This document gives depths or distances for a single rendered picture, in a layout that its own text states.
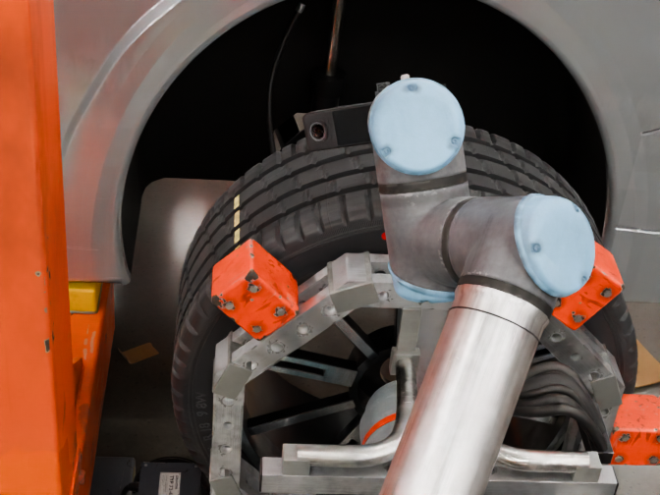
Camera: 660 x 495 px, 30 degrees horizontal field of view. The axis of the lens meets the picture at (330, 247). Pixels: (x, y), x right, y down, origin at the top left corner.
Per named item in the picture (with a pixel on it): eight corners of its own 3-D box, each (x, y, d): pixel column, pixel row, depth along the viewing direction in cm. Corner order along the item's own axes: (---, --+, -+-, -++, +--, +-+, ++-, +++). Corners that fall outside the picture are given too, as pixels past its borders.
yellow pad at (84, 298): (106, 266, 220) (105, 244, 217) (97, 314, 209) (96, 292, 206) (27, 263, 219) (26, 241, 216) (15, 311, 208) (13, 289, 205)
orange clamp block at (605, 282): (563, 296, 162) (613, 252, 159) (575, 334, 156) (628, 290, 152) (525, 270, 160) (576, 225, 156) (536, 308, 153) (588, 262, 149)
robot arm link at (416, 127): (377, 188, 119) (362, 84, 118) (373, 179, 131) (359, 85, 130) (474, 174, 119) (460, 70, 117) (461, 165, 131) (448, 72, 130)
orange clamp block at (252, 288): (299, 277, 159) (251, 235, 154) (301, 316, 152) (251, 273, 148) (258, 305, 161) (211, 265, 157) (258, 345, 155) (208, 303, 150)
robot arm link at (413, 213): (448, 310, 118) (430, 183, 116) (374, 303, 127) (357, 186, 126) (519, 290, 123) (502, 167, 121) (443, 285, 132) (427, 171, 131)
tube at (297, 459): (415, 369, 159) (425, 304, 153) (432, 479, 144) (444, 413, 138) (279, 364, 158) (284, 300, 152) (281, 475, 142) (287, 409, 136)
